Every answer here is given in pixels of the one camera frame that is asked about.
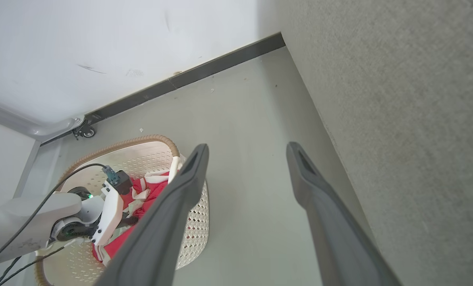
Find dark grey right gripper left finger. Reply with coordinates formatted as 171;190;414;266
95;144;209;286

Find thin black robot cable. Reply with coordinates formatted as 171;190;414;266
0;163;108;270
0;245;67;286

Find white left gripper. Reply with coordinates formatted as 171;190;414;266
91;184;139;247

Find black baseboard strip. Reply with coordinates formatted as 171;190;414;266
83;33;286;124

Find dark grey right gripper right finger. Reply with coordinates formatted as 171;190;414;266
286;142;402;286

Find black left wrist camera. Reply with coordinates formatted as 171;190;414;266
102;165;134;196

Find cream perforated laundry basket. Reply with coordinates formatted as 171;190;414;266
35;134;210;286

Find red white striped garment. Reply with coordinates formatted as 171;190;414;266
121;170;171;223

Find black caster wheel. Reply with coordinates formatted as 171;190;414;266
73;121;97;140

